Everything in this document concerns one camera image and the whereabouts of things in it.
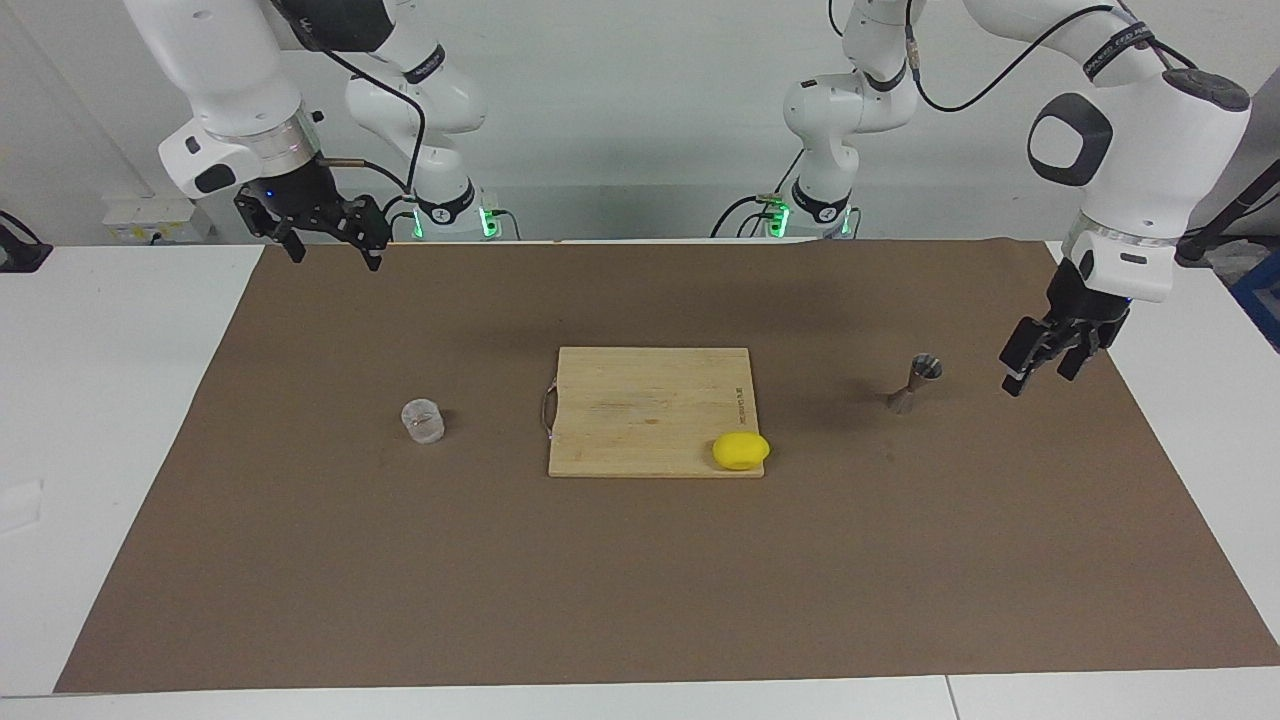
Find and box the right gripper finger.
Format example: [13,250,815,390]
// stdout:
[234,188,307,264]
[320,196,392,273]

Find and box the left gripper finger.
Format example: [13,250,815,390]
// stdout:
[999,315,1063,399]
[1055,328,1104,382]

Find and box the steel jigger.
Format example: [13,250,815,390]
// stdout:
[885,353,944,416]

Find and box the clear plastic cup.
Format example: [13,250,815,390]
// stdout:
[401,398,447,445]

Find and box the black stand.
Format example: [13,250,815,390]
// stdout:
[1175,160,1280,269]

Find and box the yellow lemon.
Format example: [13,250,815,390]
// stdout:
[712,432,771,471]

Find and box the wooden cutting board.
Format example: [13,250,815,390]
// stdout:
[541,346,766,479]

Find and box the white tape patch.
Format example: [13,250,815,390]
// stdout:
[0,480,46,533]

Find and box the brown table mat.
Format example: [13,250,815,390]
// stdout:
[55,238,1280,693]

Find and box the black base power cable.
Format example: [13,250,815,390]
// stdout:
[383,190,521,242]
[710,150,861,241]

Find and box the white wall power strip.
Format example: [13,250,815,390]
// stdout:
[103,198,213,244]

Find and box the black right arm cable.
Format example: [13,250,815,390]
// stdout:
[270,0,428,196]

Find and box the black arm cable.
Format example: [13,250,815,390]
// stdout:
[822,0,1201,114]
[270,0,428,196]

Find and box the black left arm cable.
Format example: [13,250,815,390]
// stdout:
[822,0,1201,114]

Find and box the black clamp mount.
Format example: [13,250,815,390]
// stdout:
[0,210,53,273]

